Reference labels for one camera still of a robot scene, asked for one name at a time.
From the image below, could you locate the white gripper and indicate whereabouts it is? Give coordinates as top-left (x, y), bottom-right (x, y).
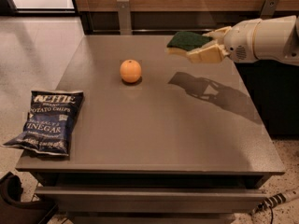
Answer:
top-left (186, 19), bottom-right (262, 63)

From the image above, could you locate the green and yellow sponge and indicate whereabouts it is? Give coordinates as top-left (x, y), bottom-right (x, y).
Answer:
top-left (166, 31), bottom-right (213, 55)

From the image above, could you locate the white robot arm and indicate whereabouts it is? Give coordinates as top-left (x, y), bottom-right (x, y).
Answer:
top-left (186, 15), bottom-right (299, 66)

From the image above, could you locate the blue kettle chip bag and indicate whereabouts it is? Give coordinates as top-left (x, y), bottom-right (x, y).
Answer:
top-left (3, 91), bottom-right (84, 156)

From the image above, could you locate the orange fruit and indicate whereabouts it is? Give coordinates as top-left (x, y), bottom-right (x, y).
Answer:
top-left (120, 60), bottom-right (142, 83)

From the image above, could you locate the dark brown chair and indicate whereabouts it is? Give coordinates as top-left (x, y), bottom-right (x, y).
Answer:
top-left (0, 172), bottom-right (58, 224)

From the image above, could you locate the right metal wall bracket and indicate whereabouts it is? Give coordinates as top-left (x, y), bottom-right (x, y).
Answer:
top-left (260, 0), bottom-right (280, 19)

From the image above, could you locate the metal wall bracket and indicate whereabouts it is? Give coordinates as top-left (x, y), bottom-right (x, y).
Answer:
top-left (260, 0), bottom-right (280, 19)
top-left (117, 0), bottom-right (133, 35)

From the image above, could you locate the left metal wall bracket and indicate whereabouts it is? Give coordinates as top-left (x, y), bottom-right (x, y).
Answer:
top-left (117, 0), bottom-right (133, 35)

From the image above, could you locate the striped black white cable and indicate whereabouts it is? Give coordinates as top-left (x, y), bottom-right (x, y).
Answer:
top-left (250, 189), bottom-right (299, 217)

